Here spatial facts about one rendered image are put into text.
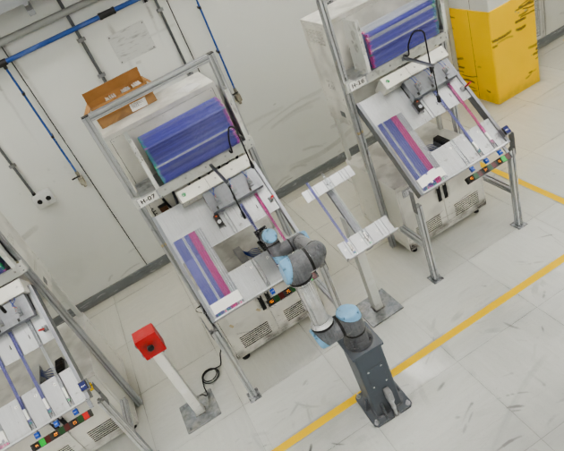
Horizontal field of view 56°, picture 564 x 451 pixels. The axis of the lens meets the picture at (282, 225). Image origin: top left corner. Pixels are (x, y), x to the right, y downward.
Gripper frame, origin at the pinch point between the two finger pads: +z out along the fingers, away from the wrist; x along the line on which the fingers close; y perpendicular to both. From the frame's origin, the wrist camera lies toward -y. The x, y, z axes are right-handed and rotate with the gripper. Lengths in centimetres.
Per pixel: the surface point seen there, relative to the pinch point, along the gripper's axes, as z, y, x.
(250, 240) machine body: 56, 0, 1
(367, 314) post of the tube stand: 36, -82, -41
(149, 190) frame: 1, 57, 42
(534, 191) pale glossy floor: 49, -77, -202
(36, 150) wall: 124, 139, 101
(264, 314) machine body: 42, -47, 19
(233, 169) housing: 4.5, 44.2, -6.3
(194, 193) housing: 4.0, 42.8, 20.5
